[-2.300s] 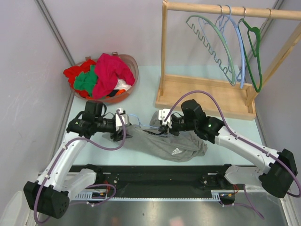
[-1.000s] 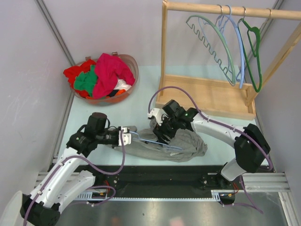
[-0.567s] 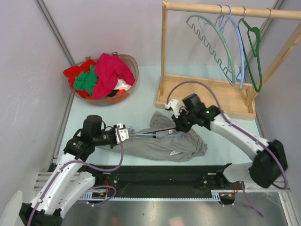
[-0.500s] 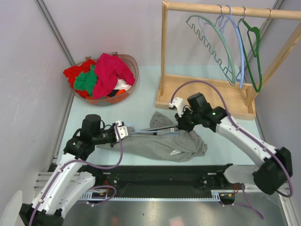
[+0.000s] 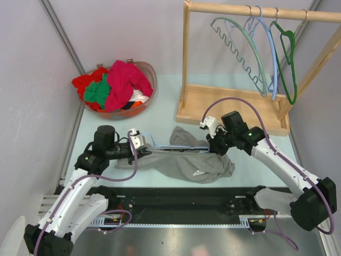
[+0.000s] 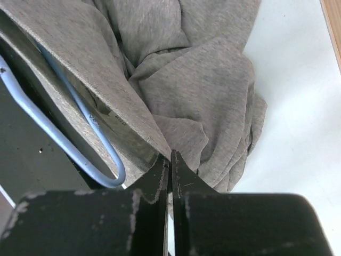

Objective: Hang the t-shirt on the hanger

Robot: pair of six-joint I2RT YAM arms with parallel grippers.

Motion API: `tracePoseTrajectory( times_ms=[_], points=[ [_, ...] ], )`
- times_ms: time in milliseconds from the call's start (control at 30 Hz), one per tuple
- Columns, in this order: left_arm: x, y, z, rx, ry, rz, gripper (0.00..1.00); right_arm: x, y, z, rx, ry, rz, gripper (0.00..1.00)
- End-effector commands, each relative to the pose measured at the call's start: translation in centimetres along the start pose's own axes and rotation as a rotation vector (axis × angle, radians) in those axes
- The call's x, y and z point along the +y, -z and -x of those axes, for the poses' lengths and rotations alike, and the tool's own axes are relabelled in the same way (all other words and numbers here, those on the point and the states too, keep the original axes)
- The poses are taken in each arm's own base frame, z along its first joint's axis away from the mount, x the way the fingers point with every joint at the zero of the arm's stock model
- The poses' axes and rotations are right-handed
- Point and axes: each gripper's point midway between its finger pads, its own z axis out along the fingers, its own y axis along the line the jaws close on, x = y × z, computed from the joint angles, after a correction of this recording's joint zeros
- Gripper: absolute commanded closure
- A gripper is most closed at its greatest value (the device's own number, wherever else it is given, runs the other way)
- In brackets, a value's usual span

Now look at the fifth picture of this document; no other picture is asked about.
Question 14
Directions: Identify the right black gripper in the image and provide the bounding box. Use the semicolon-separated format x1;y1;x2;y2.
207;126;236;156

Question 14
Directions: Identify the light blue wire hanger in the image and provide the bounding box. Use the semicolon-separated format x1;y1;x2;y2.
141;132;210;153

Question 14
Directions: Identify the grey t shirt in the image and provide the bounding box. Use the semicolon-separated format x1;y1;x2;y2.
114;125;237;185

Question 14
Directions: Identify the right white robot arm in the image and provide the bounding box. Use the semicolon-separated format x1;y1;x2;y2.
200;111;337;231

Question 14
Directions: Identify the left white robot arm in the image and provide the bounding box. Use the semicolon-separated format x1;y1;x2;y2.
23;125;149;255

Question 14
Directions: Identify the blue wavy hanger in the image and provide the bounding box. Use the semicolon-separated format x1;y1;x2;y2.
212;5;264;93

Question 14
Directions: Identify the light green plastic hanger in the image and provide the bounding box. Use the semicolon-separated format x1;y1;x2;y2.
210;16;268;97

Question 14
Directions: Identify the dark green velvet hanger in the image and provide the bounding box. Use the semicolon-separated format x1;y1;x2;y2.
269;7;298;105

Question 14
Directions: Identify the light blue plastic hanger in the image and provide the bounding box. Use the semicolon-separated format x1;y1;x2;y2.
243;5;278;100

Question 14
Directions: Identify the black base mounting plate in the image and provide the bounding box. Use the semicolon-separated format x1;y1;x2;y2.
79;186;294;233

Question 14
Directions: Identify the wooden clothes rack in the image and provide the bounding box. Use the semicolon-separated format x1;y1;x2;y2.
176;1;340;137

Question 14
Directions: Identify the white garment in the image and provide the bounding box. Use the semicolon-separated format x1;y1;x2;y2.
129;89;149;103

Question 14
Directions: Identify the green garment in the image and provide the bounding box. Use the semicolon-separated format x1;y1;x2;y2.
83;73;111;109

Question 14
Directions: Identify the magenta garment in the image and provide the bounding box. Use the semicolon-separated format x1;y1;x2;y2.
104;60;153;112

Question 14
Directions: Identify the red garment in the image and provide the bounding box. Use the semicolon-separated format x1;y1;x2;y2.
71;67;109;111

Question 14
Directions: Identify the transparent pink laundry basket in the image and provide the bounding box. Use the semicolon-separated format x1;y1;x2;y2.
78;60;157;120

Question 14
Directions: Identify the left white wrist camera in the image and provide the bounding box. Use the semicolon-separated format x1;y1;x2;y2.
127;129;146;150

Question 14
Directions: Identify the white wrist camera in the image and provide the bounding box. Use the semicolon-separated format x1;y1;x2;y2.
127;129;146;150
199;116;218;139

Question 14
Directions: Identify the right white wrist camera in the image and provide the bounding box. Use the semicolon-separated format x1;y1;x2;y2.
199;116;218;139

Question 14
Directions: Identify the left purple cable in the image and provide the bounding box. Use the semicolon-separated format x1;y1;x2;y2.
33;130;139;256

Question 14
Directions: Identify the light blue slotted cable duct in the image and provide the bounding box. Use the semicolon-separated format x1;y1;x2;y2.
88;215;250;228

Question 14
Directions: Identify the aluminium rail frame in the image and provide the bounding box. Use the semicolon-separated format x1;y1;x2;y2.
28;193;341;256

